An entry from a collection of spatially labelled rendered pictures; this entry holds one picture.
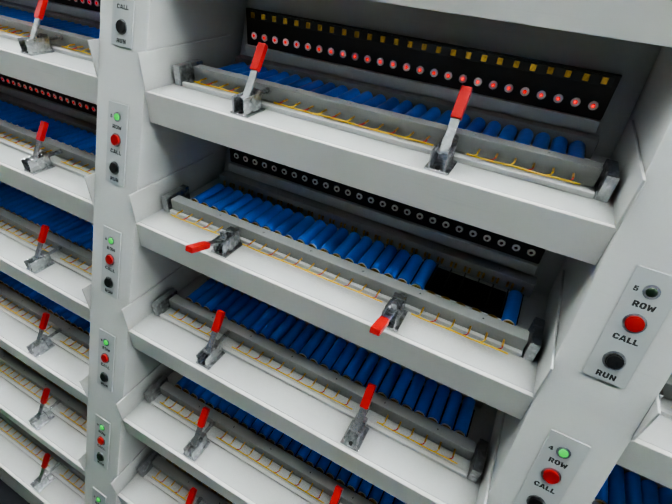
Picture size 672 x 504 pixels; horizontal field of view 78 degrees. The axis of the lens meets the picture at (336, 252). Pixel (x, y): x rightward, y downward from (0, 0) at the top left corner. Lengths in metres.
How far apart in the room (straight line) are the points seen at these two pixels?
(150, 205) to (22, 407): 0.71
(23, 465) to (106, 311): 0.67
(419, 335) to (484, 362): 0.08
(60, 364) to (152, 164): 0.52
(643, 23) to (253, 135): 0.41
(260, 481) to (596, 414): 0.54
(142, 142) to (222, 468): 0.56
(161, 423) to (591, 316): 0.74
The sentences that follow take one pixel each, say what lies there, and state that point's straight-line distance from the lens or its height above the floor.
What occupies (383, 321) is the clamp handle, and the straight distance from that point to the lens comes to 0.48.
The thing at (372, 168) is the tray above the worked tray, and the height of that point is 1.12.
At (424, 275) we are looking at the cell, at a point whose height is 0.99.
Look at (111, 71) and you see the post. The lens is 0.73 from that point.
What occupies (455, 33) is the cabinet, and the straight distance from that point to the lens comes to 0.68.
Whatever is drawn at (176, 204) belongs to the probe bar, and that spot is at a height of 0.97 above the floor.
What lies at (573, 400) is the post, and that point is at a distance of 0.53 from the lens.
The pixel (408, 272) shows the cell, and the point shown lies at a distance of 0.59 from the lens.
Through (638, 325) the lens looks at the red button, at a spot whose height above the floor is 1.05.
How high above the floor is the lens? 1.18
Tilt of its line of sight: 20 degrees down
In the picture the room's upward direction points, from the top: 14 degrees clockwise
